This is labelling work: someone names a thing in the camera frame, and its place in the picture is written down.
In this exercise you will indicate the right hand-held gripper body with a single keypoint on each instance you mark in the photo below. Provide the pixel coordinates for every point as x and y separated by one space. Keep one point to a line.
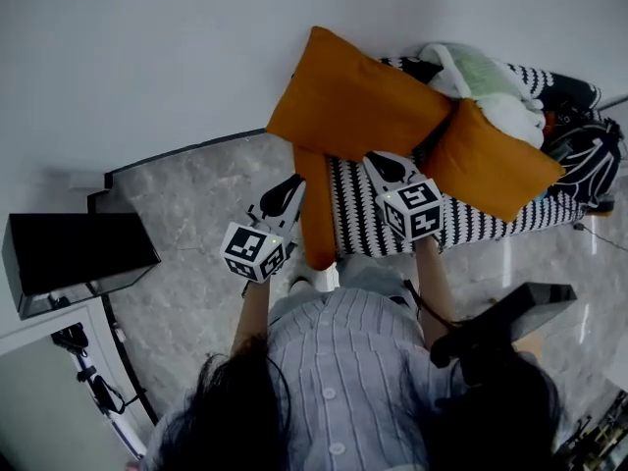
417 209

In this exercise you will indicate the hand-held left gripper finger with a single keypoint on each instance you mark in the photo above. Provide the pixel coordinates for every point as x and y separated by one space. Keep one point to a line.
284 204
271 195

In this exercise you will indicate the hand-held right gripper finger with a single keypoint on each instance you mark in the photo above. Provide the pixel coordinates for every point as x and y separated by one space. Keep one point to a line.
385 171
398 167

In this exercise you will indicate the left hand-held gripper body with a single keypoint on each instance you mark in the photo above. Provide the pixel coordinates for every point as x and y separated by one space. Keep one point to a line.
250 250

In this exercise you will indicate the person's left forearm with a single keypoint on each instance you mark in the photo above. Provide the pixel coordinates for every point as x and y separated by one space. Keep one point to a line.
252 312

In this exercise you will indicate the person's right forearm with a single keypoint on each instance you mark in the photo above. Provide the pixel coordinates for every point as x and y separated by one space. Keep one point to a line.
434 287

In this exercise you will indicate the person's white shoe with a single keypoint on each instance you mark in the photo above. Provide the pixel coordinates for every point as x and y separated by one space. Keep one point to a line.
314 278

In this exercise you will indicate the person's light grey trousers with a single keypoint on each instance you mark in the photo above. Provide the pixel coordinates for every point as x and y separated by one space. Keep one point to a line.
373 277

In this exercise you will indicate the teal soft item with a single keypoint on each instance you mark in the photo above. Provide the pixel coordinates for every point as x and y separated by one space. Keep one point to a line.
541 195

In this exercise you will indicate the white green blanket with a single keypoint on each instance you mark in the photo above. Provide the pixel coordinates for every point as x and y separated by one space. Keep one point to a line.
495 86

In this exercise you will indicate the person's grey striped shirt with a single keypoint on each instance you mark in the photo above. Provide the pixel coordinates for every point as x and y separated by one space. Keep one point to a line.
343 361

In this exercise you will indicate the black low cabinet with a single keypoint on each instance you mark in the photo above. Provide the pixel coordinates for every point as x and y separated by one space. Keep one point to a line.
73 248

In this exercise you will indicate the black backpack with white lines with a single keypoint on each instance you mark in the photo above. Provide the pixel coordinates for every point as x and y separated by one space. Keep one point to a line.
589 165

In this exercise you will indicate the cluttered equipment rack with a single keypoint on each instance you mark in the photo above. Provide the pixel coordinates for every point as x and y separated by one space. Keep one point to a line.
603 439

